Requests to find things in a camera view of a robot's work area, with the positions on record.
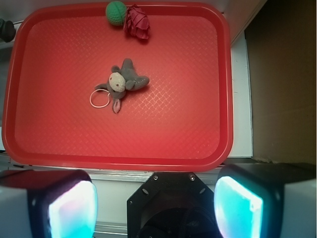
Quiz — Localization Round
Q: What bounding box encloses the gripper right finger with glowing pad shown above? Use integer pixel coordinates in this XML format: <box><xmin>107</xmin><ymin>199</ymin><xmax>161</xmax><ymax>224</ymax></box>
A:
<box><xmin>214</xmin><ymin>163</ymin><xmax>317</xmax><ymax>238</ymax></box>

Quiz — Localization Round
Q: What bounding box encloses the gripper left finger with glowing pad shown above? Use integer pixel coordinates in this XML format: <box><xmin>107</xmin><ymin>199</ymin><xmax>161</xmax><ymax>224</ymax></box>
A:
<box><xmin>0</xmin><ymin>170</ymin><xmax>98</xmax><ymax>238</ymax></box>

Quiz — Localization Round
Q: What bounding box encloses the green dimpled ball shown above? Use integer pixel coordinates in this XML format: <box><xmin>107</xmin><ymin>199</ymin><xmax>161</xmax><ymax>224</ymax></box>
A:
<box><xmin>106</xmin><ymin>1</ymin><xmax>127</xmax><ymax>26</ymax></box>

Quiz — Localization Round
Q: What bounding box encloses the grey plush bunny toy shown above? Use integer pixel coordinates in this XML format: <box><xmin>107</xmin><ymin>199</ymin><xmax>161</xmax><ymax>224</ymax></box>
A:
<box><xmin>89</xmin><ymin>58</ymin><xmax>150</xmax><ymax>114</ymax></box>

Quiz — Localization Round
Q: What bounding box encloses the black object at left edge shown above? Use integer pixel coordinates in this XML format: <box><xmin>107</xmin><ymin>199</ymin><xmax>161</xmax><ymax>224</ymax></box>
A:
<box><xmin>0</xmin><ymin>18</ymin><xmax>16</xmax><ymax>43</ymax></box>

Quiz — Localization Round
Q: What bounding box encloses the red fabric flower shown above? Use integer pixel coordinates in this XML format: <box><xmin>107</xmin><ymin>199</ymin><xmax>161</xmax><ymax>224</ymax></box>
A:
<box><xmin>123</xmin><ymin>4</ymin><xmax>150</xmax><ymax>40</ymax></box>

